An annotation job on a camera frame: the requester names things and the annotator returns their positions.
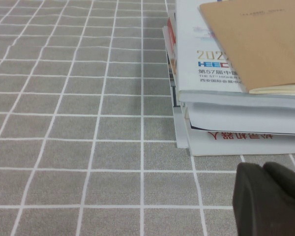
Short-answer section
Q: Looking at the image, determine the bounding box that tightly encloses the magazine with red cover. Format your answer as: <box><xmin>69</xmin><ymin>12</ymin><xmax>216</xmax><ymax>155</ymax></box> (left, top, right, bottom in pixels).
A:
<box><xmin>161</xmin><ymin>11</ymin><xmax>179</xmax><ymax>82</ymax></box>

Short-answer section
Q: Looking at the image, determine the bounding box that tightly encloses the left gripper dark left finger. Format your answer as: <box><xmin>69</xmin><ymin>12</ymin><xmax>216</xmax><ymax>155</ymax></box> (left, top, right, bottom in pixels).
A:
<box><xmin>232</xmin><ymin>162</ymin><xmax>295</xmax><ymax>236</ymax></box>

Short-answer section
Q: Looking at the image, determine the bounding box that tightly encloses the white HEEC exhibition book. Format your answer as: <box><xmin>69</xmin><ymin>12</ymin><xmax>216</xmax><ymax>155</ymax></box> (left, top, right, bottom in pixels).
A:
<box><xmin>174</xmin><ymin>0</ymin><xmax>295</xmax><ymax>111</ymax></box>

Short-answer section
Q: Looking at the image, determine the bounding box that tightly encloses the grey grid tablecloth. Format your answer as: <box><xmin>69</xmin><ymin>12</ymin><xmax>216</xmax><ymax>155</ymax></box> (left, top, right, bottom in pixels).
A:
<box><xmin>0</xmin><ymin>0</ymin><xmax>295</xmax><ymax>236</ymax></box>

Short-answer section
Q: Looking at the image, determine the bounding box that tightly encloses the white book with red characters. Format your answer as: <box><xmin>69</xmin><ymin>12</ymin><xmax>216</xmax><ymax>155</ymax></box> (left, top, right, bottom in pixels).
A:
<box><xmin>186</xmin><ymin>122</ymin><xmax>295</xmax><ymax>157</ymax></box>

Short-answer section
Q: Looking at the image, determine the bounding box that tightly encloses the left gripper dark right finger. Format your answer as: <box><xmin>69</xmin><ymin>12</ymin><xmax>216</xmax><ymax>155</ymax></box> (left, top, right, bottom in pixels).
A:
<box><xmin>262</xmin><ymin>161</ymin><xmax>295</xmax><ymax>213</ymax></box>

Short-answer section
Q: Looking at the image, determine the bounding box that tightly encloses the brown kraft notebook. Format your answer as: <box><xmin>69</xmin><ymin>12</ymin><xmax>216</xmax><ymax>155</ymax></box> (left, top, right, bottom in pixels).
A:
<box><xmin>198</xmin><ymin>0</ymin><xmax>295</xmax><ymax>95</ymax></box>

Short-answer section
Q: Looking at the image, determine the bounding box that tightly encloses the thick white-paged book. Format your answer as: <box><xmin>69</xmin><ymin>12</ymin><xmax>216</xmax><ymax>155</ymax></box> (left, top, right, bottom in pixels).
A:
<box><xmin>183</xmin><ymin>101</ymin><xmax>295</xmax><ymax>136</ymax></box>

